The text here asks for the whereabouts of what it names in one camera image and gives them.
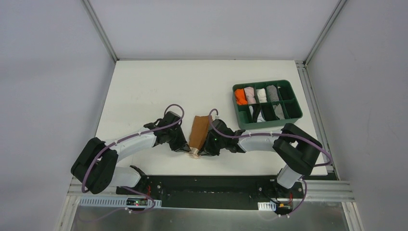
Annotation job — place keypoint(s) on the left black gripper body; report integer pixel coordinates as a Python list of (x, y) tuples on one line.
[(180, 144)]

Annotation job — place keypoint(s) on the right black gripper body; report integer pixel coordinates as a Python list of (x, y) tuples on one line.
[(210, 145)]

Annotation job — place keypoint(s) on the brown underwear beige waistband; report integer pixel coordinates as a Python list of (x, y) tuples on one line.
[(199, 130)]

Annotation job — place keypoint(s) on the green divided plastic tray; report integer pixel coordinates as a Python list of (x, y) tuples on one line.
[(287, 99)]

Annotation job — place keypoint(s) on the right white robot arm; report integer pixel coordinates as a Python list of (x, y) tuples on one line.
[(295, 147)]

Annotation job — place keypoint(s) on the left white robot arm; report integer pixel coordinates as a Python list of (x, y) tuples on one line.
[(96, 165)]

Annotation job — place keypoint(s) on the black white rolled underwear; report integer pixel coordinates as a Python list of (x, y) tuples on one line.
[(256, 113)]

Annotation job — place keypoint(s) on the orange rolled underwear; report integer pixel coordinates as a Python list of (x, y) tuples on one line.
[(240, 97)]

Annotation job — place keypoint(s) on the pink rolled underwear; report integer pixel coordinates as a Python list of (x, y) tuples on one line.
[(250, 95)]

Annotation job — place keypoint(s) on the grey striped rolled underwear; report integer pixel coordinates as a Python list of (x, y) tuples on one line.
[(272, 93)]

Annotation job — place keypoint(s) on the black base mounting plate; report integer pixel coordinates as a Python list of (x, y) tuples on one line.
[(215, 192)]

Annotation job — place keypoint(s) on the right white cable duct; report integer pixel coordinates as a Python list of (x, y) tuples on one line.
[(266, 206)]

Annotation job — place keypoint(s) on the white cable duct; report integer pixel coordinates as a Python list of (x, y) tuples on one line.
[(266, 206), (130, 202)]

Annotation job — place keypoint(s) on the left white cable duct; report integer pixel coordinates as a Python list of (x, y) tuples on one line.
[(130, 202)]

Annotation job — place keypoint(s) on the right aluminium rail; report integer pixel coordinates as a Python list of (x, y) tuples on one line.
[(328, 191)]

